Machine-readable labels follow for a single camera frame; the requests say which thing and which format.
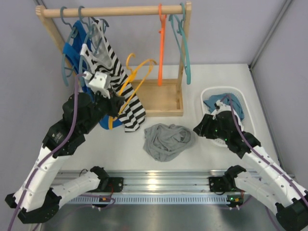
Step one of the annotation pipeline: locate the slotted grey cable duct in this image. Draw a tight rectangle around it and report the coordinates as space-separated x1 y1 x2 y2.
69 193 253 205

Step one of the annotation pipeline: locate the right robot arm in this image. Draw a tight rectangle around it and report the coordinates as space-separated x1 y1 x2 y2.
193 111 308 231

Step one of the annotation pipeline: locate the grey-blue hanger far left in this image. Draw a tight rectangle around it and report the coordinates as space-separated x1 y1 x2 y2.
60 6 78 86

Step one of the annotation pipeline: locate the orange plastic hanger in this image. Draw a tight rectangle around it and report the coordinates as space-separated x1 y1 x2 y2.
158 3 167 86

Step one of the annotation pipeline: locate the yellow plastic hanger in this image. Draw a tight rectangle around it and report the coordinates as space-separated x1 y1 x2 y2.
107 53 157 130

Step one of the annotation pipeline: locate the teal-blue garment in basket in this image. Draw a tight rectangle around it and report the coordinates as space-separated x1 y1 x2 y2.
203 93 245 121

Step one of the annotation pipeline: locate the grey tank top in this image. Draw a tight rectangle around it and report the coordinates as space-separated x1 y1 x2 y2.
143 123 196 162

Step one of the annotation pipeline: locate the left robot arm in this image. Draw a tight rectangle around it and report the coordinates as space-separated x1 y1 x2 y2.
5 92 125 224

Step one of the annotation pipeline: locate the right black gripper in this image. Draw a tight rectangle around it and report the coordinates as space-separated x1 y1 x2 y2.
193 114 229 141

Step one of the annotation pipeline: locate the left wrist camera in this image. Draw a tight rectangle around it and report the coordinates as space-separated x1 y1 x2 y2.
83 71 111 99

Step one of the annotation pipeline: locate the black white striped tank top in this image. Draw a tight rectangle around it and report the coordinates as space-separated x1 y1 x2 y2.
80 20 146 132

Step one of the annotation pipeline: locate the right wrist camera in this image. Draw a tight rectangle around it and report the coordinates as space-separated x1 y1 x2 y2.
215 100 227 112

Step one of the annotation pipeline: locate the teal plastic hanger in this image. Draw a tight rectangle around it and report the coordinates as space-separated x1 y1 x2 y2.
168 2 192 85

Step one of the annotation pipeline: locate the blue tank top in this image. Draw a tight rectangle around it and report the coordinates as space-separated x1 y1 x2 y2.
64 20 122 130

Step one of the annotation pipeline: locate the aluminium mounting rail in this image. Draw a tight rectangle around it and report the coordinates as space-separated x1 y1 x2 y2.
57 169 296 194

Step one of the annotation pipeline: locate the aluminium corner post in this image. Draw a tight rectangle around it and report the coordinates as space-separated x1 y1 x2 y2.
248 0 294 72

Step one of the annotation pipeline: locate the wooden clothes rack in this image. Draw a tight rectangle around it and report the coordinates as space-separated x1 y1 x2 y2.
35 5 185 117

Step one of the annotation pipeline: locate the grey-blue hanger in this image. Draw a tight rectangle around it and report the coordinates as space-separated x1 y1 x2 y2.
78 6 109 74
60 6 78 86

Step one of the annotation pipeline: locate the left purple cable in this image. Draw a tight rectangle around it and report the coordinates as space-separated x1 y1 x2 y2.
7 73 116 231

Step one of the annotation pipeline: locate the white plastic laundry basket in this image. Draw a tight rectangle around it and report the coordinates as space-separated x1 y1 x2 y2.
200 86 256 135

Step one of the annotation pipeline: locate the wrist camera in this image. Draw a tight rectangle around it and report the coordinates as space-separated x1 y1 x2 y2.
83 71 111 99
215 100 227 112

